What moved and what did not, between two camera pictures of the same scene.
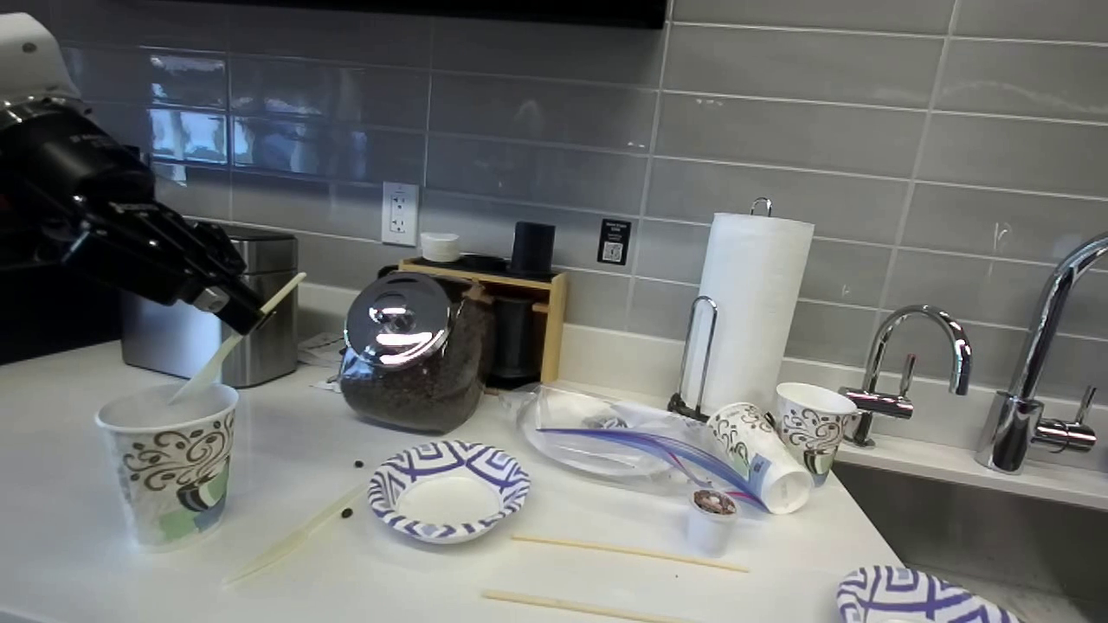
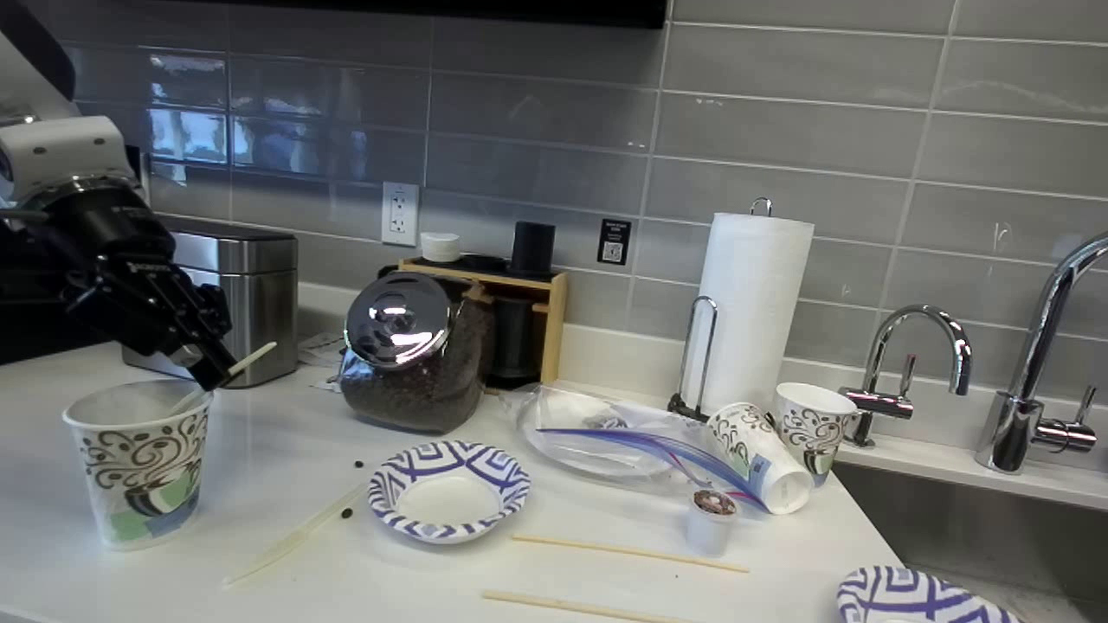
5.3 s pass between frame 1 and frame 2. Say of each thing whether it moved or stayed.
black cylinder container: stayed
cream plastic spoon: moved
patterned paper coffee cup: moved
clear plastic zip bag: stayed
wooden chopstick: stayed
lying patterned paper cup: stayed
